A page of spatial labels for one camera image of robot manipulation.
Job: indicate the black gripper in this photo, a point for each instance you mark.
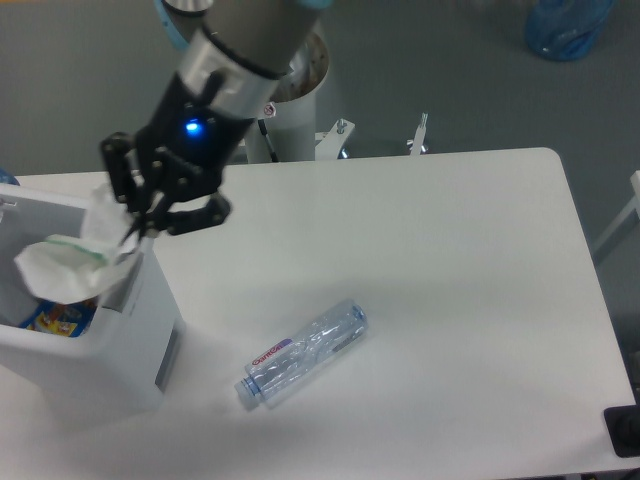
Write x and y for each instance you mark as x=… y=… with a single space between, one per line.
x=182 y=153

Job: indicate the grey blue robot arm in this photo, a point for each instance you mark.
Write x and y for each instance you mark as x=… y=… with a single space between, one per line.
x=251 y=43

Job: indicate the blue yellow snack wrapper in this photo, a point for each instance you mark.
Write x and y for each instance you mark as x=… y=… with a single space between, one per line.
x=70 y=321

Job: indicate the white trash can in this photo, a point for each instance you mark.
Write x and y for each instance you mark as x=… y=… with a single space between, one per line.
x=125 y=357

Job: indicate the clear plastic water bottle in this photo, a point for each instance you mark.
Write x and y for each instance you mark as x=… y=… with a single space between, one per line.
x=276 y=372

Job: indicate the blue object at left edge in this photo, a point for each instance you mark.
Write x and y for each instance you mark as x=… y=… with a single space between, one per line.
x=8 y=178

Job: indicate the white frame at right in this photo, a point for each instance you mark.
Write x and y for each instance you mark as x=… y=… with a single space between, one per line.
x=621 y=225

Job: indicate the black clamp on table edge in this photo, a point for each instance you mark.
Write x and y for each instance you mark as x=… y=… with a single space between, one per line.
x=623 y=427

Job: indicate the blue plastic bag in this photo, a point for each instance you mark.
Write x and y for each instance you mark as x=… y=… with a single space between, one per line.
x=565 y=30

